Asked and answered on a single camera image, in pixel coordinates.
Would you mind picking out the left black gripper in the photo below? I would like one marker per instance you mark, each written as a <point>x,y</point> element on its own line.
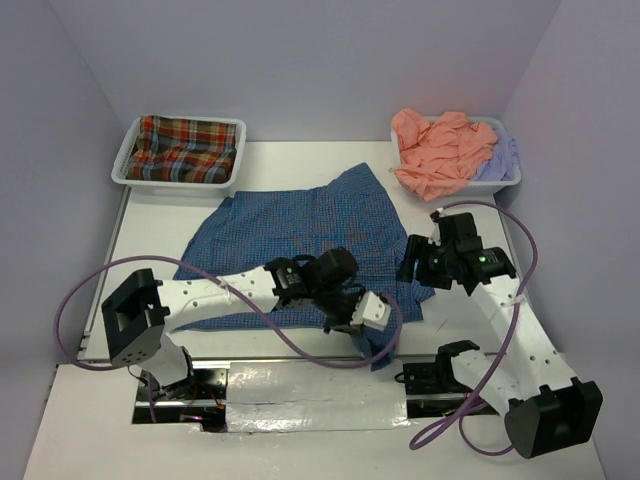
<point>345,319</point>

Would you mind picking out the salmon orange shirt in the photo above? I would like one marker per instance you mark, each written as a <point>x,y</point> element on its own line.
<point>440,157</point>

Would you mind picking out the silver foil tape sheet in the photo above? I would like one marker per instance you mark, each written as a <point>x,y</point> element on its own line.
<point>284,397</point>

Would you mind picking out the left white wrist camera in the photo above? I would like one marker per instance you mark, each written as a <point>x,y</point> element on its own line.
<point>372,312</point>

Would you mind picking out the white cardboard front cover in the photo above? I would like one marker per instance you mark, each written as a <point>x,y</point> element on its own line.
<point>86,432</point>

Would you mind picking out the orange plaid folded shirt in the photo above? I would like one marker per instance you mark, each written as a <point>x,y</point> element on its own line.
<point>179,150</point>

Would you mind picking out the white plastic basket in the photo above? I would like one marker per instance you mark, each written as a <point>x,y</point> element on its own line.
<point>118,173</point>
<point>487,188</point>

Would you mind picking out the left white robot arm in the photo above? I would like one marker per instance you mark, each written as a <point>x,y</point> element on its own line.
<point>142,311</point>

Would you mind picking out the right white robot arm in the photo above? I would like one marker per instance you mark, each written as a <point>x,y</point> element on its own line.
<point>544,406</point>

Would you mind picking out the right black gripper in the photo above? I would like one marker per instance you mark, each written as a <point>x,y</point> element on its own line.
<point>419,247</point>

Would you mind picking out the right white plastic basket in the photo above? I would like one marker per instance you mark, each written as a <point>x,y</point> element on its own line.
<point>487,188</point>

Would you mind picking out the left white plastic basket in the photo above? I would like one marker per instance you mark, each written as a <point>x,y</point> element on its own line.
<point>118,173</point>

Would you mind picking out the lavender shirt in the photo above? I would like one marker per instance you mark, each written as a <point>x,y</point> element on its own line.
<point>501,167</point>

